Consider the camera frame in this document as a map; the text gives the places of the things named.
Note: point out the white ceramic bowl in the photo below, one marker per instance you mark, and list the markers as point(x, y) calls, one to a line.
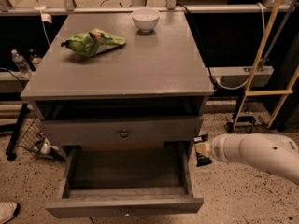
point(145, 19)

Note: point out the black stand leg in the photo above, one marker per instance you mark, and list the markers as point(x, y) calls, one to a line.
point(11, 155)

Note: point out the green chip bag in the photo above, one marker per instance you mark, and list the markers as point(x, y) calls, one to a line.
point(91, 43)

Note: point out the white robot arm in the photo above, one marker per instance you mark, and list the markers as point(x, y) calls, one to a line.
point(271, 153)

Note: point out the white shoe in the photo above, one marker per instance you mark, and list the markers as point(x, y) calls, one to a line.
point(7, 211)

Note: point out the yellow wooden ladder frame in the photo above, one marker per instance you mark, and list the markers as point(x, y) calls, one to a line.
point(259, 61)

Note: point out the clear plastic water bottle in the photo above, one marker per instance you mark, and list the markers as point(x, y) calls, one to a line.
point(21, 63)

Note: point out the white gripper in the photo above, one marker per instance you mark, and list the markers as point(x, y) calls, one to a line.
point(221, 148)

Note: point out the grey wooden drawer cabinet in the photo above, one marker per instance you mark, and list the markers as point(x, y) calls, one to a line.
point(159, 75)

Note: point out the closed grey top drawer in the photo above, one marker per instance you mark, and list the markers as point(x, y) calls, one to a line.
point(114, 131)

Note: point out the open grey middle drawer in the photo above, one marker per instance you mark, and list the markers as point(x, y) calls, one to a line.
point(126, 183)

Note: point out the wire mesh basket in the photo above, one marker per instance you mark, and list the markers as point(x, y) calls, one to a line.
point(36, 143)

